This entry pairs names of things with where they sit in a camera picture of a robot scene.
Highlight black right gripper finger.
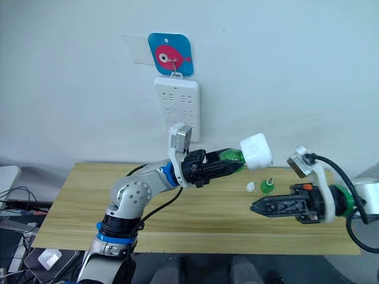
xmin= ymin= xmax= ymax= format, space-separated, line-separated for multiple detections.
xmin=251 ymin=206 xmax=297 ymax=219
xmin=250 ymin=194 xmax=294 ymax=209

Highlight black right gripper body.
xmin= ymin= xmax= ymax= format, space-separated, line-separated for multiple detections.
xmin=291 ymin=183 xmax=325 ymax=225

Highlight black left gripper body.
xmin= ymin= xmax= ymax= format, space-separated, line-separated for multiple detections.
xmin=181 ymin=149 xmax=208 ymax=189

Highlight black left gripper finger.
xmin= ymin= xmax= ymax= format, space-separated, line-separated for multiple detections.
xmin=206 ymin=149 xmax=230 ymax=166
xmin=206 ymin=162 xmax=246 ymax=182

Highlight green labelled repellent liquid bottle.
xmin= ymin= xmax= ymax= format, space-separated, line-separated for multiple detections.
xmin=220 ymin=149 xmax=246 ymax=173

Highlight white mosquito repellent heater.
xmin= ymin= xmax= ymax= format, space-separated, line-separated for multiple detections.
xmin=239 ymin=133 xmax=274 ymax=171

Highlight small green bottle with wick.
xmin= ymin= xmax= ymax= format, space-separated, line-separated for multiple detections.
xmin=260 ymin=177 xmax=275 ymax=195

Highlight white power strip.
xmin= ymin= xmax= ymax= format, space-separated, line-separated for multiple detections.
xmin=153 ymin=72 xmax=201 ymax=143

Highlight white plastic block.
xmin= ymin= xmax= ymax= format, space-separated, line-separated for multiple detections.
xmin=37 ymin=249 xmax=63 ymax=270

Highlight silver flat device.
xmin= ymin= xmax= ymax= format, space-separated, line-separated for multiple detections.
xmin=24 ymin=247 xmax=82 ymax=284

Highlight white box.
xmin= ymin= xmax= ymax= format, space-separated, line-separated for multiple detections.
xmin=0 ymin=164 xmax=21 ymax=202

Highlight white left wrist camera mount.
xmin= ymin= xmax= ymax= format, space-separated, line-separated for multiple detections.
xmin=167 ymin=123 xmax=195 ymax=188

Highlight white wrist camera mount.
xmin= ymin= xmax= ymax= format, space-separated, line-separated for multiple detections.
xmin=167 ymin=123 xmax=195 ymax=188
xmin=286 ymin=145 xmax=337 ymax=224

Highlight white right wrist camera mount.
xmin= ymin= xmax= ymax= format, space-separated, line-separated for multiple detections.
xmin=286 ymin=145 xmax=337 ymax=224

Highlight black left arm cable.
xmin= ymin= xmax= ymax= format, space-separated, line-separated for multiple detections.
xmin=127 ymin=164 xmax=184 ymax=234

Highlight blue fish wall hook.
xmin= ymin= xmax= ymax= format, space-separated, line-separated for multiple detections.
xmin=147 ymin=33 xmax=195 ymax=78

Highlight clear plastic wall sheet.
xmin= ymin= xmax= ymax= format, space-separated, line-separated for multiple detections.
xmin=122 ymin=33 xmax=155 ymax=67

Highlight black loose cables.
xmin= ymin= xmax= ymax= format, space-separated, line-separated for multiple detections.
xmin=0 ymin=185 xmax=52 ymax=226

